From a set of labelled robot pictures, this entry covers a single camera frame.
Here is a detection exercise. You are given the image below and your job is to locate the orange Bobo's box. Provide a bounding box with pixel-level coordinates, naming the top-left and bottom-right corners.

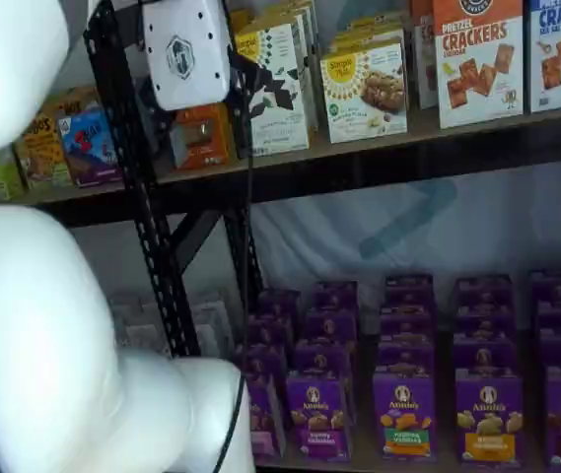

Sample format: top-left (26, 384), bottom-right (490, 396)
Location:
top-left (42, 87), bottom-right (100, 120)

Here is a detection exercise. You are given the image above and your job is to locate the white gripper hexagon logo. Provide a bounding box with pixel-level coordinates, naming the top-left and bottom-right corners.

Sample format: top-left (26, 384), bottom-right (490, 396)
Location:
top-left (141, 0), bottom-right (267, 122)

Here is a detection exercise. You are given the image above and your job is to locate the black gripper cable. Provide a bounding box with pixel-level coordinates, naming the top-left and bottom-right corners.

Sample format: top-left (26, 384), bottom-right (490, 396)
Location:
top-left (210, 113), bottom-right (259, 473)

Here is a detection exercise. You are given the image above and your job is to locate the yellow Bobo's box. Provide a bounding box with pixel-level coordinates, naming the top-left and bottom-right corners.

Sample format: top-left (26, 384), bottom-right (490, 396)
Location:
top-left (13, 111), bottom-right (73, 191)

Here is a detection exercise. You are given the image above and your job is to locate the purple Annie's box pink patch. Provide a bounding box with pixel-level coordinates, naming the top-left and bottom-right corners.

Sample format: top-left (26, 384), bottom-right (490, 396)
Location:
top-left (236, 343), bottom-right (290, 390)
top-left (246, 372), bottom-right (287, 460)
top-left (245, 313), bottom-right (295, 352)
top-left (258, 288), bottom-right (304, 322)

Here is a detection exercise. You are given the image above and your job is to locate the purple Annie's box green patch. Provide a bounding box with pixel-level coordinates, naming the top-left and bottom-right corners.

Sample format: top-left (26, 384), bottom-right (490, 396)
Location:
top-left (379, 304), bottom-right (438, 344)
top-left (377, 338), bottom-right (438, 376)
top-left (372, 371), bottom-right (440, 464)
top-left (384, 274), bottom-right (435, 309)

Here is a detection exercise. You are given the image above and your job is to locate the white backdrop sheet teal mark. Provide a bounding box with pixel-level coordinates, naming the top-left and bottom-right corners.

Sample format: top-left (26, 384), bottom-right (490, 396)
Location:
top-left (249, 156), bottom-right (561, 346)

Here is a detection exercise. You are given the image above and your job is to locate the purple Annie's box yellow patch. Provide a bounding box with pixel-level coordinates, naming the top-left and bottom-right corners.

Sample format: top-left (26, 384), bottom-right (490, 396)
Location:
top-left (453, 334), bottom-right (522, 374)
top-left (455, 368), bottom-right (526, 470)
top-left (456, 274), bottom-right (514, 309)
top-left (454, 304), bottom-right (517, 340)

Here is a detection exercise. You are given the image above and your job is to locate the Simple Mills cookie box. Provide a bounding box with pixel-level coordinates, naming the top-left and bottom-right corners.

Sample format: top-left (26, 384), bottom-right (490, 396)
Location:
top-left (319, 41), bottom-right (409, 145)

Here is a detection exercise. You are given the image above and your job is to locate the Simple Mills yellow bar box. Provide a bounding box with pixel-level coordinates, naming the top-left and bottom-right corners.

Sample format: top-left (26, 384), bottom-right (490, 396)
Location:
top-left (327, 18), bottom-right (407, 51)

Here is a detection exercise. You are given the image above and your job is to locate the blue Z Bar box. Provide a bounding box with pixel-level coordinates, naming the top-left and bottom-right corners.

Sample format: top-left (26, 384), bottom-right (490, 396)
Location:
top-left (57, 104), bottom-right (124, 189)

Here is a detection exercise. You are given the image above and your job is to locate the red pretzel crackers box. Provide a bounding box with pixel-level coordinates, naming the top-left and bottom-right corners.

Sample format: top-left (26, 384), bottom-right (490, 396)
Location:
top-left (409, 0), bottom-right (439, 110)

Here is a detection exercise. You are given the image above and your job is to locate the pretzel crackers cheddar box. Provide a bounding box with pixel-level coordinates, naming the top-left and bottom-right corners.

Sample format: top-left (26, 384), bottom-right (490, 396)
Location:
top-left (432, 0), bottom-right (526, 130)

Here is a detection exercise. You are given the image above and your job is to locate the purple Annie's box violet patch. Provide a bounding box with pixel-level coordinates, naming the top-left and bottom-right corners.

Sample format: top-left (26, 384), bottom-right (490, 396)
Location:
top-left (285, 371), bottom-right (353, 464)
top-left (311, 281), bottom-right (359, 314)
top-left (303, 308), bottom-right (359, 347)
top-left (293, 338), bottom-right (356, 381)

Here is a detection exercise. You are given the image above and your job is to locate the Simple Mills sweet thins box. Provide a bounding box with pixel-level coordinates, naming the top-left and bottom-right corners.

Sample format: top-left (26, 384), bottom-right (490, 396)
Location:
top-left (252, 0), bottom-right (321, 132)
top-left (234, 23), bottom-right (311, 153)

